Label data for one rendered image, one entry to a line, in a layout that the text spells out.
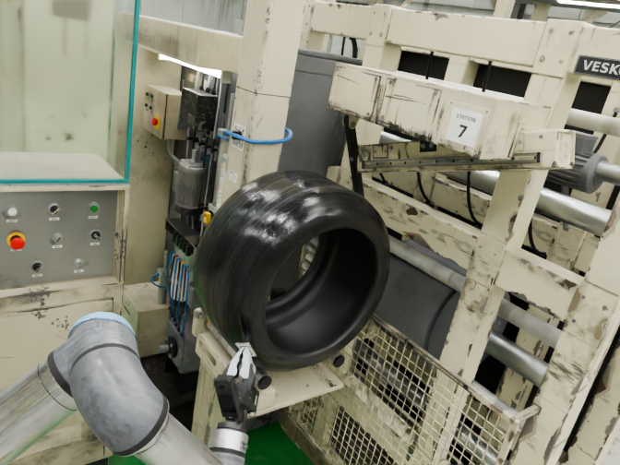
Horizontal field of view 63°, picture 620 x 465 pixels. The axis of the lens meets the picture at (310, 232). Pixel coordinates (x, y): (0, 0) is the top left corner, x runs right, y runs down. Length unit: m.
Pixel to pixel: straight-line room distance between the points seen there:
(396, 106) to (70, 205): 1.09
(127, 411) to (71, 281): 1.12
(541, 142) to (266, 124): 0.77
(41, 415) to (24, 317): 0.93
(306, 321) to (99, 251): 0.77
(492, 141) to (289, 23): 0.68
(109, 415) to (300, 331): 0.95
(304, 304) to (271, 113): 0.66
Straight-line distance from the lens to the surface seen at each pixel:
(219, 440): 1.30
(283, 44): 1.58
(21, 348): 2.00
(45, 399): 1.02
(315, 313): 1.77
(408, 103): 1.44
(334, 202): 1.34
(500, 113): 1.30
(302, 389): 1.68
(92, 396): 0.91
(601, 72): 1.52
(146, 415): 0.90
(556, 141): 1.35
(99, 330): 0.99
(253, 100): 1.56
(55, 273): 1.93
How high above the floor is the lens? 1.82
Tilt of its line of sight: 20 degrees down
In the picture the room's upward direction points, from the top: 11 degrees clockwise
